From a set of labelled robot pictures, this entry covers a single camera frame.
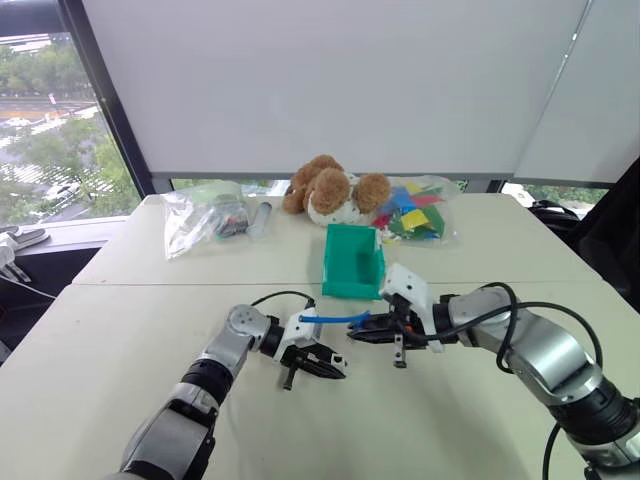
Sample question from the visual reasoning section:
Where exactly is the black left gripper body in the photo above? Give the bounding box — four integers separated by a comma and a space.
279, 344, 321, 392

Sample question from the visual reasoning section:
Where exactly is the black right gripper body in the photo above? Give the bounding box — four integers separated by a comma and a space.
385, 294, 430, 369

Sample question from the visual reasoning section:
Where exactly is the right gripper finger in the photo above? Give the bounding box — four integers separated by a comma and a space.
347, 329, 397, 345
347, 313, 397, 333

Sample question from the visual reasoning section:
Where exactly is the blue cable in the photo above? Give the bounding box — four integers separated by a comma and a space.
297, 310, 372, 325

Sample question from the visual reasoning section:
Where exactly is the green plastic bin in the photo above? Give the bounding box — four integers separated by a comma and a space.
320, 223, 389, 302

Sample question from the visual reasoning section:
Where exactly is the bag of coloured plastic pieces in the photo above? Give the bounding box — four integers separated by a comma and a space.
368, 174, 462, 248

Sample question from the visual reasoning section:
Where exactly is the brown white plush dog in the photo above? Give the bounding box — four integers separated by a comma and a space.
281, 154, 393, 229

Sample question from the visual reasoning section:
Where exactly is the small clear plastic tube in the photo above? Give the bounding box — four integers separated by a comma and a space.
249, 199, 275, 240

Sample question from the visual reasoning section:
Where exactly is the clear bag of dark parts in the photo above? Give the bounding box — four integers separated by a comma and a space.
161, 180, 252, 262

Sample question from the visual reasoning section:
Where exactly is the black chair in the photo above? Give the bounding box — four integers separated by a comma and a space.
528, 154, 640, 302

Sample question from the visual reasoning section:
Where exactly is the large white roller blind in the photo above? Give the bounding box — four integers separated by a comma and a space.
81, 0, 592, 182

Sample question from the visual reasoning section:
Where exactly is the narrow white roller blind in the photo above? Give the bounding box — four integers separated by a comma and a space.
511, 0, 640, 191

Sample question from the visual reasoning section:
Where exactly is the grey white flat object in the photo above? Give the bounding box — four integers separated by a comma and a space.
0, 225, 52, 250

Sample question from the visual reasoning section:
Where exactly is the white plastic device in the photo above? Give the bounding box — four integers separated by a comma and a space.
0, 234, 33, 285

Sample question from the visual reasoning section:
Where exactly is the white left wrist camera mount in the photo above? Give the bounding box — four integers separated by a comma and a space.
273, 313, 324, 366

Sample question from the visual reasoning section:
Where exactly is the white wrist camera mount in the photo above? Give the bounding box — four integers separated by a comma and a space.
273, 313, 324, 366
378, 262, 447, 355

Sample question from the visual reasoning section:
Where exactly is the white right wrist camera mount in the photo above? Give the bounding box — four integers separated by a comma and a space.
378, 262, 447, 355

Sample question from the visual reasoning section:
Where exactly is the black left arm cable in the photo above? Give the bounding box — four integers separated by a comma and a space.
249, 290, 318, 314

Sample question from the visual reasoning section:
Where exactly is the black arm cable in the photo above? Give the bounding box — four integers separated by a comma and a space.
249, 290, 318, 314
418, 281, 607, 374

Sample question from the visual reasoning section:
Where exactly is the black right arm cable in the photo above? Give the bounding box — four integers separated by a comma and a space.
418, 281, 607, 374

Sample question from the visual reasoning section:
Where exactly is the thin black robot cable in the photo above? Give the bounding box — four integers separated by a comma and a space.
541, 421, 570, 480

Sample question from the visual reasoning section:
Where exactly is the black window frame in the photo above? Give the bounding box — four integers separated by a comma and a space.
0, 0, 157, 197

